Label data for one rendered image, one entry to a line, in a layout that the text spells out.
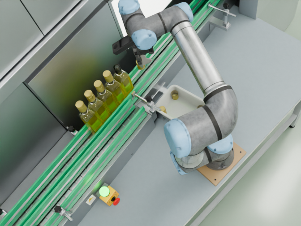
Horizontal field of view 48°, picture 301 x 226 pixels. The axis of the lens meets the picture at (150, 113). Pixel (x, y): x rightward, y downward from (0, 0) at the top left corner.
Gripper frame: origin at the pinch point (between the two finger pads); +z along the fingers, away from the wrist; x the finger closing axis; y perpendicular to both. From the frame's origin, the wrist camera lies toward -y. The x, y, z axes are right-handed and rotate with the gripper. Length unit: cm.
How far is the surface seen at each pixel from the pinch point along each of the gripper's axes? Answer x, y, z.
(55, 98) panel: -11.6, -37.6, -1.8
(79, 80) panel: -2.3, -28.4, 2.1
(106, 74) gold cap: -5.6, -14.5, -3.4
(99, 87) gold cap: -10.9, -18.1, -2.7
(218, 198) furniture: -44, 27, 91
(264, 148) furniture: -17, 61, 91
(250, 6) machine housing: 45, 62, 30
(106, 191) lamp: -47, -25, 26
